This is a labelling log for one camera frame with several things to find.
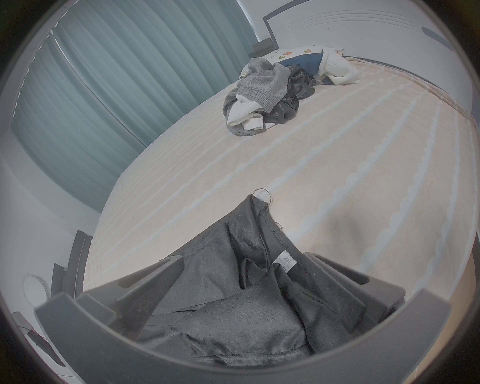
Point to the round white framed mirror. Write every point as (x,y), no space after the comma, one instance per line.
(32,287)

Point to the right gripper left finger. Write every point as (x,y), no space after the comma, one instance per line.
(138,296)

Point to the grey bedside table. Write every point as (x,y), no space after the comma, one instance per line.
(264,47)

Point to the black chest of drawers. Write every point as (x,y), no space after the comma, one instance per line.
(77,258)

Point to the black T-shirt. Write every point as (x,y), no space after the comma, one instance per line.
(243,318)

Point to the white printed pillow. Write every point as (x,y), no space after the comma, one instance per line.
(296,52)

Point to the pile of clothes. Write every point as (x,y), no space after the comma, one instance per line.
(266,90)

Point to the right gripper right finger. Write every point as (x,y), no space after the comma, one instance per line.
(375,300)

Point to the bed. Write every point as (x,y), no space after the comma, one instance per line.
(356,168)

